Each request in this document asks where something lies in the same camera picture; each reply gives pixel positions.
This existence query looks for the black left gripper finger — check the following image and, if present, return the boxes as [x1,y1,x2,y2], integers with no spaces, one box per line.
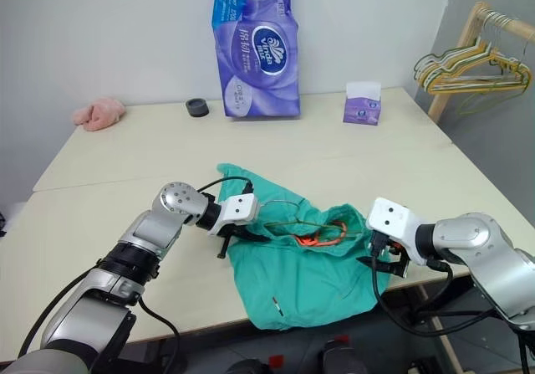
[216,233,233,261]
[237,226,272,244]

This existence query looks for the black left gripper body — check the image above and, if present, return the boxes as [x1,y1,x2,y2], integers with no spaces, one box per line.
[219,222,257,242]

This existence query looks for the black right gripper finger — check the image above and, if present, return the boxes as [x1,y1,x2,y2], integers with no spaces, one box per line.
[355,255,410,279]

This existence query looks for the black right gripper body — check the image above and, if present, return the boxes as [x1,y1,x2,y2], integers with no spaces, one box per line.
[367,230,414,267]

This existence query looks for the olive wire hanger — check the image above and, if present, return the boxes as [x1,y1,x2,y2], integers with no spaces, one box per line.
[258,198,365,242]

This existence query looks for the green shorts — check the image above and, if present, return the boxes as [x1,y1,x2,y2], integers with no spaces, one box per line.
[215,162,392,332]

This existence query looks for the light table leg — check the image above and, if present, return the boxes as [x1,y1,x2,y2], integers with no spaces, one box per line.
[416,284,466,374]

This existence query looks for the dark rounded shape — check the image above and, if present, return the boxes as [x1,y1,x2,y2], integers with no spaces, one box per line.
[227,358,269,374]
[318,336,369,374]

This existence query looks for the black round cup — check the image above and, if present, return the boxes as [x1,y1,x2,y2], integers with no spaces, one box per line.
[185,97,211,120]

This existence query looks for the small purple tissue box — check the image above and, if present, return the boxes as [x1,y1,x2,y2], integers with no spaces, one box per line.
[342,81,383,126]

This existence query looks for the purple Vinda tissue pack bag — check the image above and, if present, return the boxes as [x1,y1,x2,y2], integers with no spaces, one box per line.
[210,0,303,120]

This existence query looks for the pink cloth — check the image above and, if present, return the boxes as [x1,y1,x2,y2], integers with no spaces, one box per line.
[71,95,127,133]

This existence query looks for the wooden clothes rack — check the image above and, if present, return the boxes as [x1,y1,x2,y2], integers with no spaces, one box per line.
[427,1,535,125]

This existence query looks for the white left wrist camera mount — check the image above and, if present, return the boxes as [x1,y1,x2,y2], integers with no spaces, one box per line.
[206,193,261,238]

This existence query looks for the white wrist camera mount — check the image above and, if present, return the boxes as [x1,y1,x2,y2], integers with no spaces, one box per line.
[365,197,424,250]
[206,193,261,238]

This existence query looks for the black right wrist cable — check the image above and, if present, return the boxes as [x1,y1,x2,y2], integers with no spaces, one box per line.
[369,231,507,336]

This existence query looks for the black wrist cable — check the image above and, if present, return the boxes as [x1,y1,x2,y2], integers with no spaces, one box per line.
[196,176,256,196]
[369,231,507,336]

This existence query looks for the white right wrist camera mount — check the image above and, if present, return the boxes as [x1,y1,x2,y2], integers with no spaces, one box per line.
[365,197,424,250]

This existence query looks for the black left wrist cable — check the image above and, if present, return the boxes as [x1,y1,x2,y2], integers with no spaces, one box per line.
[196,176,256,196]

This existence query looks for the orange shorts drawstring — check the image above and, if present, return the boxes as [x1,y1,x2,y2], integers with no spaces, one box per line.
[292,220,349,248]

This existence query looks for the black left upper arm cable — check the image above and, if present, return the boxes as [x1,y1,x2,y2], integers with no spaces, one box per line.
[16,259,182,374]

